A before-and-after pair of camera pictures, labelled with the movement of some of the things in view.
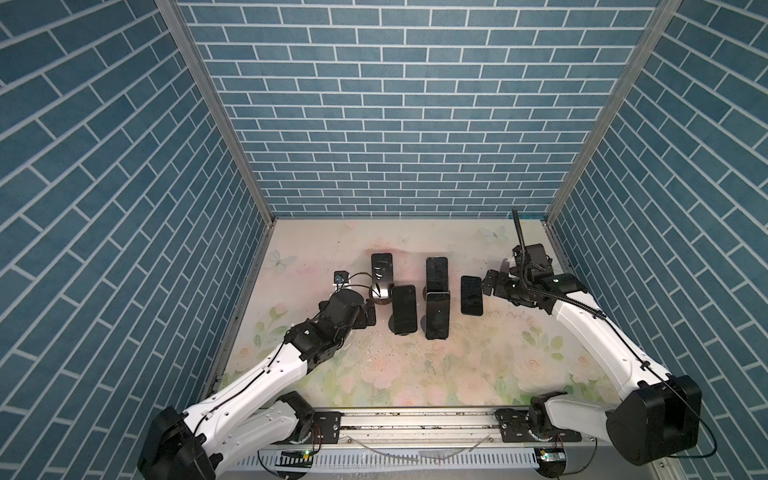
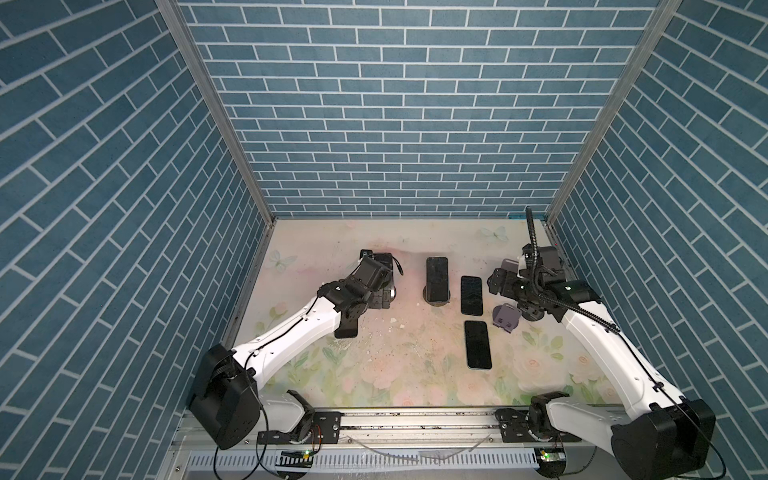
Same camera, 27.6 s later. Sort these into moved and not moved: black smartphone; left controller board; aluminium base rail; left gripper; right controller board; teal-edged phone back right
Moved: black smartphone; left gripper
Not moved: teal-edged phone back right; aluminium base rail; left controller board; right controller board
